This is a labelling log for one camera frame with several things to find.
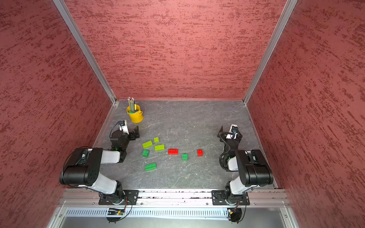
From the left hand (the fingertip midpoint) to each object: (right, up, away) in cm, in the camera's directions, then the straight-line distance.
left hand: (131, 129), depth 94 cm
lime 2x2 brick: (+17, -8, +1) cm, 19 cm away
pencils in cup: (-2, +18, +6) cm, 19 cm away
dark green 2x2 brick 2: (+37, -17, -8) cm, 41 cm away
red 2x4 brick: (+29, -14, -4) cm, 33 cm away
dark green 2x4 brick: (+16, -22, -11) cm, 29 cm away
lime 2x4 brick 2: (+20, -12, -2) cm, 23 cm away
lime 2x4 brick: (+11, -11, 0) cm, 15 cm away
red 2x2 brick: (+46, -14, -6) cm, 49 cm away
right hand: (+65, 0, -4) cm, 65 cm away
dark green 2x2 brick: (+12, -15, -6) cm, 20 cm away
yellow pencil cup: (+1, +8, +10) cm, 13 cm away
